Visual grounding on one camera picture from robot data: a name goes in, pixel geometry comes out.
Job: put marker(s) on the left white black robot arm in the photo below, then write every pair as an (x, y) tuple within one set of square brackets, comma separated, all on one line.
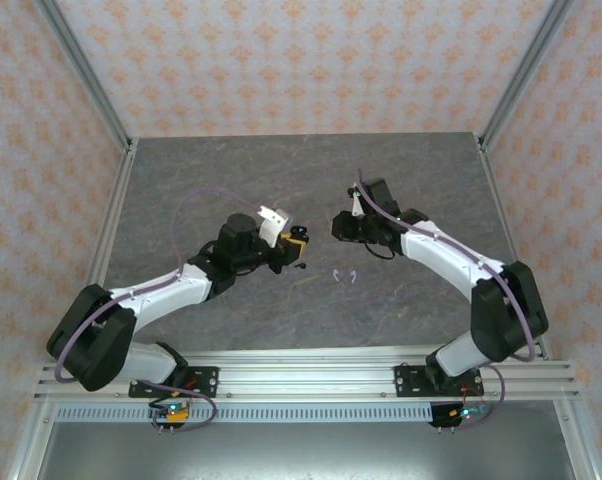
[(156, 295)]

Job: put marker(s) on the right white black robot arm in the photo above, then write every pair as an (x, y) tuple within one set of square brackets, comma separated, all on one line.
[(446, 257)]

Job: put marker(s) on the grey metal sheet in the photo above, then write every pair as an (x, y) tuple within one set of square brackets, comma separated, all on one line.
[(306, 450)]

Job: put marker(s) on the aluminium rail frame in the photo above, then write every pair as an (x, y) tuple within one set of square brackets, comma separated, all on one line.
[(306, 375)]

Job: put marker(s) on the aluminium side rail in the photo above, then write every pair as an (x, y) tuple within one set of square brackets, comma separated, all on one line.
[(103, 240), (511, 225)]

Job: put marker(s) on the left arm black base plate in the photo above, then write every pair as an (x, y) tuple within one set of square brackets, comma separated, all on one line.
[(206, 380)]

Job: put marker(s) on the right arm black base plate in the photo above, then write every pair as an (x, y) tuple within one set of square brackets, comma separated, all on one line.
[(406, 380)]

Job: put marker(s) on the aluminium corner post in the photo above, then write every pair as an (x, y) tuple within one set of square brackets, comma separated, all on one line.
[(523, 75), (88, 75)]

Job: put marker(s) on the aluminium frame leg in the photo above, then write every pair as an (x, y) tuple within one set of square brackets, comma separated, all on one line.
[(576, 445), (28, 445)]

